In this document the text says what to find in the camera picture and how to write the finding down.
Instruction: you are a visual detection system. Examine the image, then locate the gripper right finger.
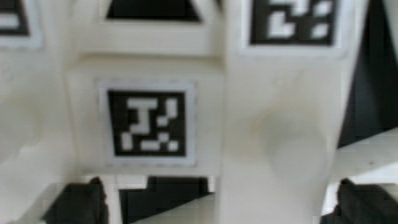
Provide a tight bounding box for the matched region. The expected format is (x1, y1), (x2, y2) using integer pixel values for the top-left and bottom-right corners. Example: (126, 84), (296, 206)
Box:
(321, 179), (398, 224)

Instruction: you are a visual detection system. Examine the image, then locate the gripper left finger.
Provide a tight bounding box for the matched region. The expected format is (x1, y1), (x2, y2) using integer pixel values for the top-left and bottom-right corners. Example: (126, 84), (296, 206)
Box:
(42, 177), (108, 224)

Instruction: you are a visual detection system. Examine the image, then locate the white chair back frame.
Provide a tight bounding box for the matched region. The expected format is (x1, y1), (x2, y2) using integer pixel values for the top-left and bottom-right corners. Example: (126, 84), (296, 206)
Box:
(0, 0), (369, 224)

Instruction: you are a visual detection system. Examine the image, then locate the white L-shaped fence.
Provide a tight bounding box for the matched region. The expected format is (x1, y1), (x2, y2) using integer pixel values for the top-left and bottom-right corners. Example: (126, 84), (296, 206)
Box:
(321, 128), (398, 214)

